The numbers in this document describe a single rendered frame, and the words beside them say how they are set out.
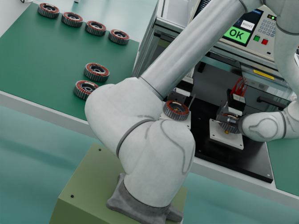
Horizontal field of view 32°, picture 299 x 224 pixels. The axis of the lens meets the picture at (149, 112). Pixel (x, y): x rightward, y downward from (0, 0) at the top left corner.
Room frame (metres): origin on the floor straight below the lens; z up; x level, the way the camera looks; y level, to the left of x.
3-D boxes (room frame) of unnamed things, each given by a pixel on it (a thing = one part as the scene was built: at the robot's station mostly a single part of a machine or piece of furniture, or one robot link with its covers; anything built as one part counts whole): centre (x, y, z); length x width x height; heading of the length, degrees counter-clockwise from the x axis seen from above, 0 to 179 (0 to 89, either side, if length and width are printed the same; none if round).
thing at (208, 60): (2.11, -0.21, 1.03); 0.62 x 0.01 x 0.03; 97
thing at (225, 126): (2.02, -0.34, 0.83); 0.11 x 0.11 x 0.04
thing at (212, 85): (2.26, -0.19, 0.92); 0.66 x 0.01 x 0.30; 97
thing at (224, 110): (2.16, -0.33, 0.80); 0.07 x 0.05 x 0.06; 97
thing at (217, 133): (2.02, -0.34, 0.78); 0.15 x 0.15 x 0.01; 7
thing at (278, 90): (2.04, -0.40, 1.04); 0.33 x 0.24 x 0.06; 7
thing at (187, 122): (1.99, -0.10, 0.78); 0.15 x 0.15 x 0.01; 7
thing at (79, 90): (1.90, 0.27, 0.77); 0.11 x 0.11 x 0.04
